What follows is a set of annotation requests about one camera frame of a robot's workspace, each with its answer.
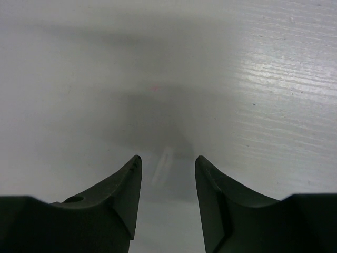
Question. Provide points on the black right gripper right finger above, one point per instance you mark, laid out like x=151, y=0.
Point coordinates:
x=236, y=218

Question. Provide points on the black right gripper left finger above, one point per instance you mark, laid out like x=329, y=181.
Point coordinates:
x=100, y=219

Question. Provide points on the clear pen cap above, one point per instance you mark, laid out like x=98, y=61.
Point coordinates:
x=163, y=167

